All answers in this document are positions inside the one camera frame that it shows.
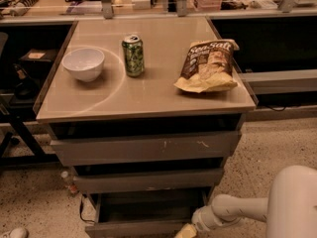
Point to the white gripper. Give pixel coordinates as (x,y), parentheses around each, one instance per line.
(200,221)

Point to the grey bottom drawer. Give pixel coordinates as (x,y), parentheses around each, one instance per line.
(144,212)

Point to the grey drawer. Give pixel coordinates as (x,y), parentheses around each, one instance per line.
(148,181)
(144,212)
(118,150)

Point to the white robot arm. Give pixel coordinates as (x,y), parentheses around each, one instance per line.
(289,211)

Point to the grey middle drawer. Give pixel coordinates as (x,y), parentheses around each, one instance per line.
(148,181)

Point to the grey top drawer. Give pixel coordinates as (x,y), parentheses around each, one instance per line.
(118,150)

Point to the grey drawer cabinet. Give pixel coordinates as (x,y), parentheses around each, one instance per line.
(117,105)

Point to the small clear bottle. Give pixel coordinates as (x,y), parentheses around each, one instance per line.
(69,183)

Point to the sea salt chips bag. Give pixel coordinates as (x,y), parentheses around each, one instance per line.
(208,67)

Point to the white object on floor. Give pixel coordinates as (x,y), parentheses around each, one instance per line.
(15,233)

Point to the green soda can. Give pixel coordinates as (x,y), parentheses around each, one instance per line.
(133,55)

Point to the white ceramic bowl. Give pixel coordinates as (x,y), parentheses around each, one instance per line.
(84,64)

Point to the dark bottle under bench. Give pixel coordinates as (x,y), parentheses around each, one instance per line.
(27,88)

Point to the dark box on shelf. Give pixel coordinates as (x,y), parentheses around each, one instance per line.
(40,55)

